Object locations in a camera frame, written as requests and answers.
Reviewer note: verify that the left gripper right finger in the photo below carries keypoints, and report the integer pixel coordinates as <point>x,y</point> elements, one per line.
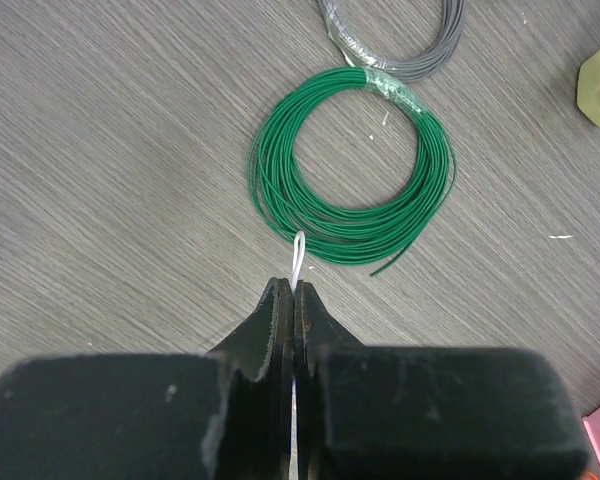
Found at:
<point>390,412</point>

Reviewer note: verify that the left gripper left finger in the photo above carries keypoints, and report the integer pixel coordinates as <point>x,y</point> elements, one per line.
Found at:
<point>222,414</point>

